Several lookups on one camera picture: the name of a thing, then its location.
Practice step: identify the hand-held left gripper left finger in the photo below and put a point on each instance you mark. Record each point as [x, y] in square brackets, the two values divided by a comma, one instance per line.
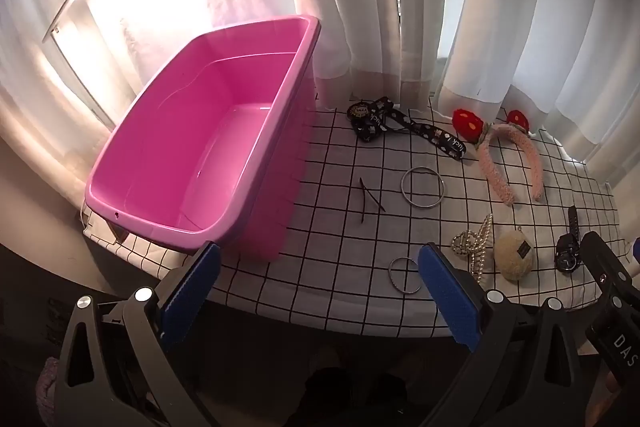
[194, 291]

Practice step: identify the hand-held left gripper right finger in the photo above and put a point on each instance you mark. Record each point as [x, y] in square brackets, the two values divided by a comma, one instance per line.
[450, 292]

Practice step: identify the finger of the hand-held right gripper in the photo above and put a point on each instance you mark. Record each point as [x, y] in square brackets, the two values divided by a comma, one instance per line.
[602, 257]

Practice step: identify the large silver bangle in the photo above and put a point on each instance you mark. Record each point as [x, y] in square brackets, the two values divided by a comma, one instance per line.
[401, 187]

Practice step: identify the pink plastic bin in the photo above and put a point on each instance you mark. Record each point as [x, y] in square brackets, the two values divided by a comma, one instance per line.
[200, 132]

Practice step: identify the black wristwatch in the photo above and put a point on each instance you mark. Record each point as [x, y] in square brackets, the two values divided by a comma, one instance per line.
[567, 252]

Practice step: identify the small silver bangle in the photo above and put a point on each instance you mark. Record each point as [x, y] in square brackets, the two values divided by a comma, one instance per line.
[390, 274]

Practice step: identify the pearl hair claw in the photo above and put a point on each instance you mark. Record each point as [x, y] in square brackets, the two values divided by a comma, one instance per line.
[482, 232]

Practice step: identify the beige fuzzy pom pouch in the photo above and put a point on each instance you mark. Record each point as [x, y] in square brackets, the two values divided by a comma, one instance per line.
[512, 257]

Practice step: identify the checked white tablecloth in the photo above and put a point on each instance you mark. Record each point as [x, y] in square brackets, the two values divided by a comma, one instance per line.
[340, 257]

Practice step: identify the black hairpin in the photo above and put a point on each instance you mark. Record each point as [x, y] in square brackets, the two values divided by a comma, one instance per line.
[364, 207]
[375, 203]

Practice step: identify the pink fuzzy mushroom headband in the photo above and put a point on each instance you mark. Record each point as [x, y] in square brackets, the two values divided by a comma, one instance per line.
[492, 177]

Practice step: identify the round black badge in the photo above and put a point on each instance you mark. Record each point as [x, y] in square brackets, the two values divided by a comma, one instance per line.
[358, 112]

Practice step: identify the white curtain panel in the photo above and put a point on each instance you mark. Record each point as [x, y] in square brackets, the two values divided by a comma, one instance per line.
[540, 7]
[370, 7]

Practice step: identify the white window frame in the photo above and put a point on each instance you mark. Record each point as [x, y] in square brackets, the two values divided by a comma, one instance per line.
[75, 57]

